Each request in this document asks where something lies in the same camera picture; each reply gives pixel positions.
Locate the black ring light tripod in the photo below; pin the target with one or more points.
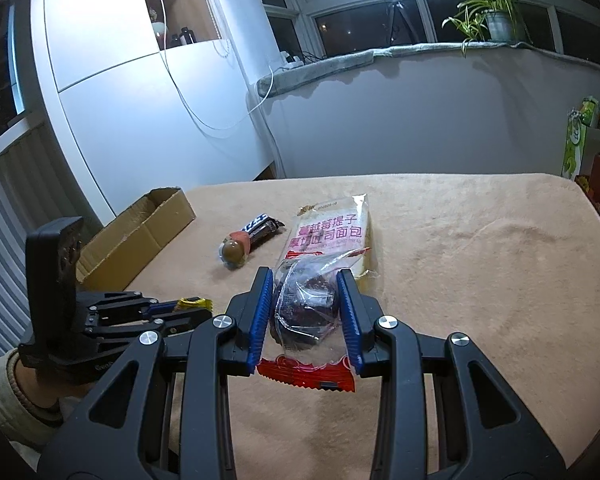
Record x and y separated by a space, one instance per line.
396 9

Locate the tan table cloth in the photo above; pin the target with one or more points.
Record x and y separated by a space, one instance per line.
511 261

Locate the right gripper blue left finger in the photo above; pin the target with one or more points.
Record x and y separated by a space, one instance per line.
259 307

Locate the green snack bag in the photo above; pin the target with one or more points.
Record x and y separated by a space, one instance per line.
578 155

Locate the yellow candy packet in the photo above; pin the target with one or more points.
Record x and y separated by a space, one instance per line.
185 304

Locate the brown cardboard box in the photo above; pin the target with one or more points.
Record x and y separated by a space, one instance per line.
125 246

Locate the white cabinet with shelf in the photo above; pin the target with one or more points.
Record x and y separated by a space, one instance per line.
130 117

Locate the brown egg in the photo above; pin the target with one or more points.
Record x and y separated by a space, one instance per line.
235 249

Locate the left hand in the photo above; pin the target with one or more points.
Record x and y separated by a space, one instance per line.
40 391

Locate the potted spider plant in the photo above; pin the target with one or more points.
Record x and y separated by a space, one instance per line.
496 21

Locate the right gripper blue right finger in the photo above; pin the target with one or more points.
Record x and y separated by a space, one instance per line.
349 300

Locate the white pink bread package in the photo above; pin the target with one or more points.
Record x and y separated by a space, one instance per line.
338 227

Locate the beige left sleeve forearm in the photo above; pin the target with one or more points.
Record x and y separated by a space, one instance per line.
21 421

